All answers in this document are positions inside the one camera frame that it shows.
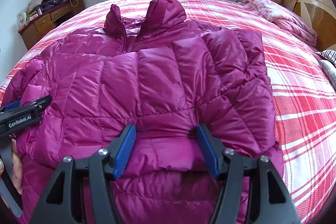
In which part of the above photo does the brown wooden desk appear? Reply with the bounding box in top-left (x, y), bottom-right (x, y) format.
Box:
top-left (18, 0), bottom-right (86, 50)

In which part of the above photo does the pink floral quilt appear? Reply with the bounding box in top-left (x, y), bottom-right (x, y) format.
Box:
top-left (241, 0), bottom-right (318, 46)

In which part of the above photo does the person's left hand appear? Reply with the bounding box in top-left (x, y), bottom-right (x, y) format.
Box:
top-left (11, 139), bottom-right (24, 189)

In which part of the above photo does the pale floral pillow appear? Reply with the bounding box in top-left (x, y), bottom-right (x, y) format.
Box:
top-left (319, 60), bottom-right (336, 83)

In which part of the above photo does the dark clothes pile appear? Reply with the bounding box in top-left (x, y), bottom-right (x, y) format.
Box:
top-left (39, 0), bottom-right (64, 14)

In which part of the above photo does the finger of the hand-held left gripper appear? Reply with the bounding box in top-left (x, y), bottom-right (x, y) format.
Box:
top-left (0, 95), bottom-right (51, 138)

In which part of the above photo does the striped pillow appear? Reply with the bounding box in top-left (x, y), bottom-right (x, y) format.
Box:
top-left (316, 49), bottom-right (336, 67)

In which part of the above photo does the white plastic bag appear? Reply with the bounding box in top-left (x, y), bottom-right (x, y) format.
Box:
top-left (27, 0), bottom-right (46, 12)

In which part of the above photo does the red plaid bed sheet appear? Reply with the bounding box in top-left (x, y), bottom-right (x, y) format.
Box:
top-left (0, 0), bottom-right (336, 224)

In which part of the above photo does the magenta down jacket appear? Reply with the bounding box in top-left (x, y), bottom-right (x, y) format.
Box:
top-left (1, 0), bottom-right (285, 224)

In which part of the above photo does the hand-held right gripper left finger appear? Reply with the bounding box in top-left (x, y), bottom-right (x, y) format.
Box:
top-left (30, 124), bottom-right (137, 224)

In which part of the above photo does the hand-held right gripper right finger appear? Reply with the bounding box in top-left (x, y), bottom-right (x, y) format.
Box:
top-left (196, 124), bottom-right (301, 224)

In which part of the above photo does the cream wooden headboard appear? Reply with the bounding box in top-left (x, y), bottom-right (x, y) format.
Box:
top-left (293, 0), bottom-right (336, 52)

